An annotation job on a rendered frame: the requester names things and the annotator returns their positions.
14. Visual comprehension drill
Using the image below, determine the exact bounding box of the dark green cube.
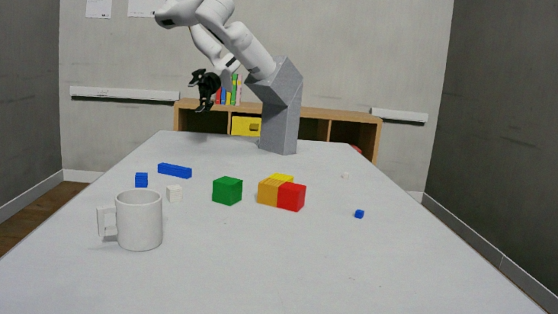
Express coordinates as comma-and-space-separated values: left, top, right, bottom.
212, 176, 243, 207

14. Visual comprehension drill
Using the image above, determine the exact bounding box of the white mug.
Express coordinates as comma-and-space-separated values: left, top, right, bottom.
96, 188, 162, 252

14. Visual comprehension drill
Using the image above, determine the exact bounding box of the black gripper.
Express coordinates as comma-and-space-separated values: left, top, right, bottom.
188, 69, 221, 113

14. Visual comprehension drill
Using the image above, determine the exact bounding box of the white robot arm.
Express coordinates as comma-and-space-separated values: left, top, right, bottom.
154, 0, 276, 92

